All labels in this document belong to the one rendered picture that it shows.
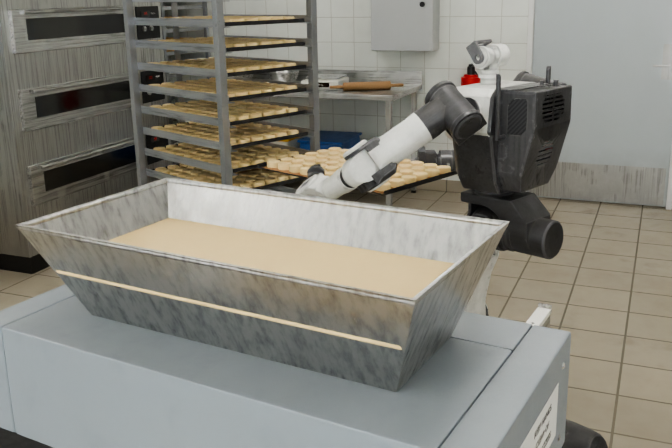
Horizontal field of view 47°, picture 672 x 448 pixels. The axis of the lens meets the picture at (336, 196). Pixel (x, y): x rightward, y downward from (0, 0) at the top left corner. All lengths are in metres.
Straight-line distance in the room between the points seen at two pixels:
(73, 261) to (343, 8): 5.62
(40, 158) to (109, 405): 3.96
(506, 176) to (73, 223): 1.39
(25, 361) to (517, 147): 1.47
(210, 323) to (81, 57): 4.30
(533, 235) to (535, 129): 0.31
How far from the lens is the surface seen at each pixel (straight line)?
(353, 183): 2.13
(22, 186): 4.84
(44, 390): 1.12
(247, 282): 0.85
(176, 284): 0.94
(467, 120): 2.07
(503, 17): 6.17
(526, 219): 2.27
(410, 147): 2.09
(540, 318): 1.79
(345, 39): 6.55
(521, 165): 2.19
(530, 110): 2.16
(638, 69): 6.12
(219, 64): 2.84
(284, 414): 0.85
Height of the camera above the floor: 1.60
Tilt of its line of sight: 15 degrees down
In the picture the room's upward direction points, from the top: 1 degrees counter-clockwise
